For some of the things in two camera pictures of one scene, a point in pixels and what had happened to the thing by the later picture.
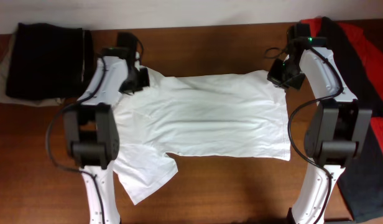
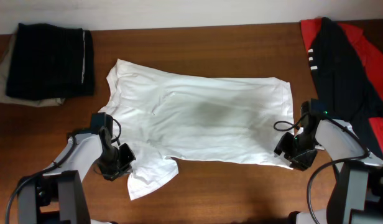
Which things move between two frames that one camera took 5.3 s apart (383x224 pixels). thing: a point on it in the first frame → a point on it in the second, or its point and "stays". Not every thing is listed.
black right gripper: x=274 y=76 → x=300 y=163
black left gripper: x=142 y=76 → x=112 y=173
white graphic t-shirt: x=239 y=115 stays
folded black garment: x=48 y=61 stays
